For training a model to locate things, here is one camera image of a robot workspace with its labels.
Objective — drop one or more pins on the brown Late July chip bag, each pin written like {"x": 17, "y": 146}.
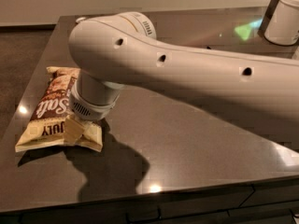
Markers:
{"x": 46, "y": 126}

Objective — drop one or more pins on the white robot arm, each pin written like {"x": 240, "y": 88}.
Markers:
{"x": 257, "y": 93}

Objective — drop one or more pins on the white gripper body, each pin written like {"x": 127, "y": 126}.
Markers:
{"x": 91, "y": 109}

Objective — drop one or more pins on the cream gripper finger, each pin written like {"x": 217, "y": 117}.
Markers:
{"x": 93, "y": 132}
{"x": 73, "y": 129}

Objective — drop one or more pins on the red soda can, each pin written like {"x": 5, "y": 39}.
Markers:
{"x": 81, "y": 19}

